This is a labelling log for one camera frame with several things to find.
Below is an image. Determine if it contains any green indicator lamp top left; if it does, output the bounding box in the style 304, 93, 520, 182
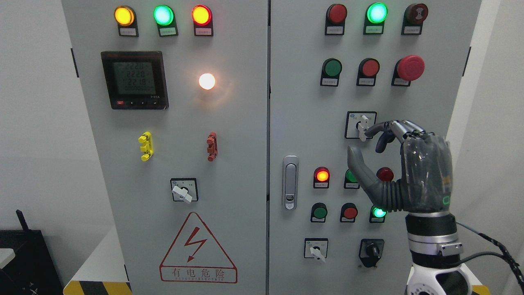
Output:
153, 5, 178, 37

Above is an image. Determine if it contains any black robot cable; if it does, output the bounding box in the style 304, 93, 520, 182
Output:
455, 221, 524, 289

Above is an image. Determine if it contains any red push button lower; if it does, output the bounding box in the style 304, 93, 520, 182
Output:
339, 203, 359, 223

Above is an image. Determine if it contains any digital power meter display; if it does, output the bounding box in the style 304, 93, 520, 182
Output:
101, 51, 169, 110

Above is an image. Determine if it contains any green push button lower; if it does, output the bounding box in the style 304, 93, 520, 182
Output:
310, 203, 328, 223

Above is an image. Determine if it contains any red emergency stop mushroom button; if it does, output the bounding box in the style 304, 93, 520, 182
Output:
391, 54, 425, 86

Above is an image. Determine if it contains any green lit lamp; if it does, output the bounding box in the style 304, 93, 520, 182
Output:
363, 2, 388, 35
369, 206, 388, 223

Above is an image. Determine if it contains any green lit lamp lower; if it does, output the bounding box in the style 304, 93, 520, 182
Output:
369, 206, 388, 223

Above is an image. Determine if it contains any right gray cabinet door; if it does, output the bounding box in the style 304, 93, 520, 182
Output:
268, 0, 481, 295

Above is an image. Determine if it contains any left gray cabinet door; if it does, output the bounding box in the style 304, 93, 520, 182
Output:
62, 0, 269, 295

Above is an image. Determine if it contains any red-brown terminal clip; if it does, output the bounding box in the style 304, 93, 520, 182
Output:
206, 132, 218, 162

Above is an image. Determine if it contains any red push button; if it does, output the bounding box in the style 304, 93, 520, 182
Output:
356, 58, 380, 86
339, 203, 359, 223

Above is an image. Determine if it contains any gray robotic right hand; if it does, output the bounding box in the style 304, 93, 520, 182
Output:
347, 120, 453, 213

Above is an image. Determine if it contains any green lamp middle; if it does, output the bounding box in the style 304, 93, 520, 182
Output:
343, 170, 360, 189

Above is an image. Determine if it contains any red push button upper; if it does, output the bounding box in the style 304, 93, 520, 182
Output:
356, 58, 380, 86

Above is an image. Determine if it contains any red lit indicator lamp top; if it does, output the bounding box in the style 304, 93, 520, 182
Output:
192, 5, 214, 36

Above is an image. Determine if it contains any dark red buzzer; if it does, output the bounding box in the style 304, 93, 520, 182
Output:
401, 2, 429, 35

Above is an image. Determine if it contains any red indicator lamp top right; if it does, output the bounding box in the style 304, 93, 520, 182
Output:
325, 3, 348, 36

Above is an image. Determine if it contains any white glowing indicator lamp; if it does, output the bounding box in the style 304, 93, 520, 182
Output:
199, 73, 217, 91

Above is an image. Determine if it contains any left door gray rotary switch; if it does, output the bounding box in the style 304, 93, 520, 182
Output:
170, 178, 199, 204

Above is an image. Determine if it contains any green push button upper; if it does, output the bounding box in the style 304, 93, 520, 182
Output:
320, 58, 342, 86

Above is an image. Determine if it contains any green push button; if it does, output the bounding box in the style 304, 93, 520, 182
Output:
310, 203, 328, 223
320, 58, 342, 86

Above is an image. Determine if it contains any green lit lamp top right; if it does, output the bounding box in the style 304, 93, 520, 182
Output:
363, 2, 388, 35

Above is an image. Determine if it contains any black rotary selector switch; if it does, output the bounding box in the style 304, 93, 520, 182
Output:
359, 238, 385, 268

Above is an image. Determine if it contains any red electrical danger warning sticker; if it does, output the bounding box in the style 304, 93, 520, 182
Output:
159, 212, 238, 284

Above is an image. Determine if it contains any red lit lamp middle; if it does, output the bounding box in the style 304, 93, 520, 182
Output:
313, 166, 330, 189

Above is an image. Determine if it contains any gray cabinet door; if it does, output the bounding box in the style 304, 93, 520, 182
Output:
268, 0, 481, 295
62, 0, 269, 295

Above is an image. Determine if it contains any black box with antenna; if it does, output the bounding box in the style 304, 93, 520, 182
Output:
0, 210, 61, 295

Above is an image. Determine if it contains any yellow indicator lamp top left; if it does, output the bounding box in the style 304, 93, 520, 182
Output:
113, 5, 139, 37

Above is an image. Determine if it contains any yellow terminal clip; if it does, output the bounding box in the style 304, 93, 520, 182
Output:
138, 131, 154, 162

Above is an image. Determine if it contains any silver cabinet door latch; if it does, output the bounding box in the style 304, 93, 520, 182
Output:
282, 155, 299, 210

